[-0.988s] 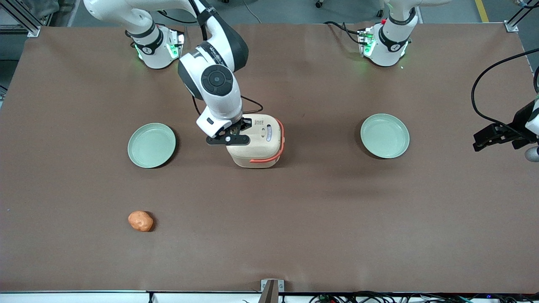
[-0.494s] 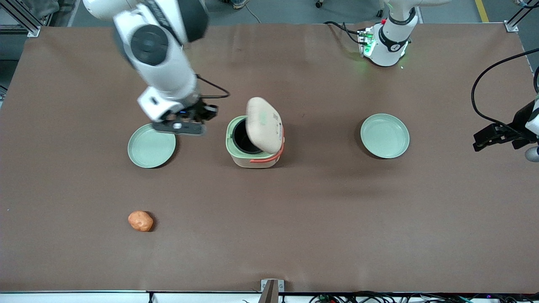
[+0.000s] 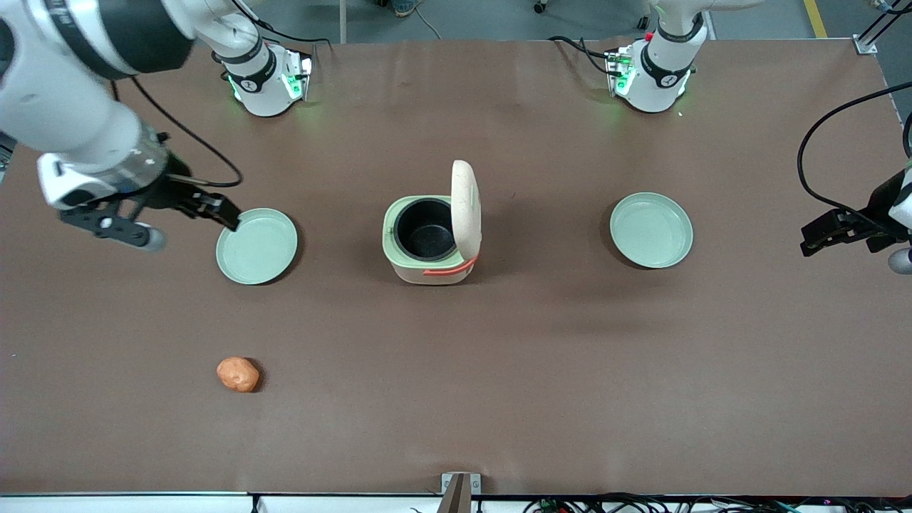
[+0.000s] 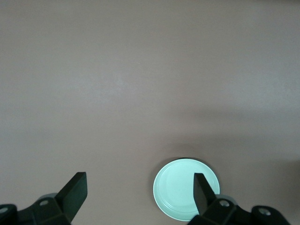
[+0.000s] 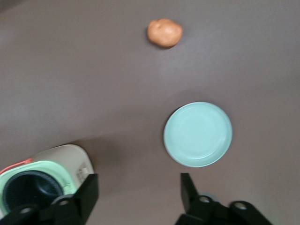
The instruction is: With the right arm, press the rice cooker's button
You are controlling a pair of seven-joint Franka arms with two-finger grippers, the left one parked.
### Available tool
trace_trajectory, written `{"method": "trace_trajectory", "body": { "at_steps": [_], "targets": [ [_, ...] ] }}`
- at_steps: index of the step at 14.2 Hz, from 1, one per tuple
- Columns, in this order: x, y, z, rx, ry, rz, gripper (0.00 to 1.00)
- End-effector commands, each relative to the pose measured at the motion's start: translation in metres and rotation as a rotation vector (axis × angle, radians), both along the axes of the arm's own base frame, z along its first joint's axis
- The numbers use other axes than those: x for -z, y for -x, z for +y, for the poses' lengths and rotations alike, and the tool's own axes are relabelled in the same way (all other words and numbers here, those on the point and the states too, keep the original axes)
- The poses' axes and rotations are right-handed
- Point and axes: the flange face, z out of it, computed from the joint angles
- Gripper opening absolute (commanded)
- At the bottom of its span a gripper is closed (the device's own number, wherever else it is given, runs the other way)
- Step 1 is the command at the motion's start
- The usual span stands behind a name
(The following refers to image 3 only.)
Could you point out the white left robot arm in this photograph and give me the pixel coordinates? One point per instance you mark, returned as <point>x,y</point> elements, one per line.
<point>659,71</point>

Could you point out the brown table cover sheet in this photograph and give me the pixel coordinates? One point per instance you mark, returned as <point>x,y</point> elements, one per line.
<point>456,356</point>

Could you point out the grey metal camera mount bracket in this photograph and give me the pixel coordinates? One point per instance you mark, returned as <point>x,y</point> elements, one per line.
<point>459,491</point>

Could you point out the aluminium frame profile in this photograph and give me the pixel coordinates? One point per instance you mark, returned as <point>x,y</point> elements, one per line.
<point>875,28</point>

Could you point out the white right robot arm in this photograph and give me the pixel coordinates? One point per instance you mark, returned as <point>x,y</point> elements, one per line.
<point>71,107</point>

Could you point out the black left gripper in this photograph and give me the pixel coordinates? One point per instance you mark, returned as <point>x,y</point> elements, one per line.
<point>885,199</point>

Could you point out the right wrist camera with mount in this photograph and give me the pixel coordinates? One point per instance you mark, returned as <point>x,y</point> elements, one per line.
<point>107,224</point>

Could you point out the pale green round plate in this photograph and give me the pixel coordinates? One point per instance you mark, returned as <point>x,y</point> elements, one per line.
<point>256,246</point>
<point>651,230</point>

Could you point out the orange potato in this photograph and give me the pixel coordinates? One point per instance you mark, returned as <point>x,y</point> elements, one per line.
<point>238,375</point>

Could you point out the grey vertical metal post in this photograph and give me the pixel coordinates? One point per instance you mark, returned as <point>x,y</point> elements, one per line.
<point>345,20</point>

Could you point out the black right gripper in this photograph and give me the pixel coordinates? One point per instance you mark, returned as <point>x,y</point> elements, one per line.
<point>169,187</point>

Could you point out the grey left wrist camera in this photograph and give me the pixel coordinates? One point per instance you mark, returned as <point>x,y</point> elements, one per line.
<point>902,261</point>

